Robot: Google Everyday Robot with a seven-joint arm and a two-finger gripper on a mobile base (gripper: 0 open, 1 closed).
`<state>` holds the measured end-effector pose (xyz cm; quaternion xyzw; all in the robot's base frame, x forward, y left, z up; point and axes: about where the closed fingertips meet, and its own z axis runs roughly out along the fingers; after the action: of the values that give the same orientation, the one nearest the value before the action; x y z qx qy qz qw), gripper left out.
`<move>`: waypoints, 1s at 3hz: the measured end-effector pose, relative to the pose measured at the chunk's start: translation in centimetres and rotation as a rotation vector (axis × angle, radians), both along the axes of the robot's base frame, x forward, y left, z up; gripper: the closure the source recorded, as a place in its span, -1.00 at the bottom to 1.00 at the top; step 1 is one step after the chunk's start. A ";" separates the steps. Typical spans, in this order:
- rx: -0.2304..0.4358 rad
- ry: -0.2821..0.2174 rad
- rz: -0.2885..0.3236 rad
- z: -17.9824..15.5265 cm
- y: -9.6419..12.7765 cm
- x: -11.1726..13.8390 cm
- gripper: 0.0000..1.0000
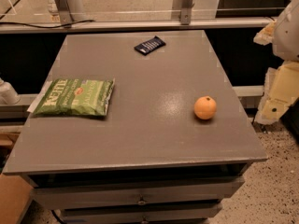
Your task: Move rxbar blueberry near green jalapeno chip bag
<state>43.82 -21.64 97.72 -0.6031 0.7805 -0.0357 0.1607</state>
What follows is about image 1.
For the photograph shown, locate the metal bracket post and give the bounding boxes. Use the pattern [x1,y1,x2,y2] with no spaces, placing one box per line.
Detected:
[180,0,193,25]
[54,0,73,27]

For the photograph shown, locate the orange fruit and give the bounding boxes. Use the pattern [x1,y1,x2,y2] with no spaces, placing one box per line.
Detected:
[193,96,217,120]

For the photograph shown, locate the grey metal rail frame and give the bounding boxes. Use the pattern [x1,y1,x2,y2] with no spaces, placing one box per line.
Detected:
[0,17,277,34]

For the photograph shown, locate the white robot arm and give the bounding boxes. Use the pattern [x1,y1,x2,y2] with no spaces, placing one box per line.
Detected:
[253,0,299,125]

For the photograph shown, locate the black cable on rail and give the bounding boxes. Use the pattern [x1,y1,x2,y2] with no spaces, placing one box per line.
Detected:
[0,19,96,29]

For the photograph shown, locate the brown cardboard box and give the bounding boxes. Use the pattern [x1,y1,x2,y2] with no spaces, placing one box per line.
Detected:
[0,174,32,224]

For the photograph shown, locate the upper grey drawer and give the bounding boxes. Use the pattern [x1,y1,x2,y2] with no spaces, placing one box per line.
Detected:
[31,176,244,209]

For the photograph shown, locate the green jalapeno chip bag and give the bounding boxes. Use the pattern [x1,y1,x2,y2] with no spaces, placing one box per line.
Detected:
[27,78,115,117]

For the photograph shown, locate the grey drawer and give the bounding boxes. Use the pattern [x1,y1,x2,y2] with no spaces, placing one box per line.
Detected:
[62,203,221,224]
[31,176,244,209]

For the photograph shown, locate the white pipe at left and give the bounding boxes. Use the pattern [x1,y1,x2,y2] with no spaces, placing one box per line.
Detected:
[0,78,21,105]

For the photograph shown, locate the left metal bracket post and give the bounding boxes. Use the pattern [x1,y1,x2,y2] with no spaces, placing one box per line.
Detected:
[54,0,73,27]

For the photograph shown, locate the dark blue rxbar wrapper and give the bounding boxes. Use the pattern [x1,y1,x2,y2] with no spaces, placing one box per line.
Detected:
[135,36,166,56]

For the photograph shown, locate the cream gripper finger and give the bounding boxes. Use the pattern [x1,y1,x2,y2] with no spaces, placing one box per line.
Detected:
[253,21,299,125]

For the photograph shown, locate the right metal bracket post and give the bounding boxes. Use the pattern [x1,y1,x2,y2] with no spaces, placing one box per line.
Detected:
[180,0,193,25]

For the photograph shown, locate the lower grey drawer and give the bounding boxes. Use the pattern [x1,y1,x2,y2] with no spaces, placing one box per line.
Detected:
[62,203,221,224]

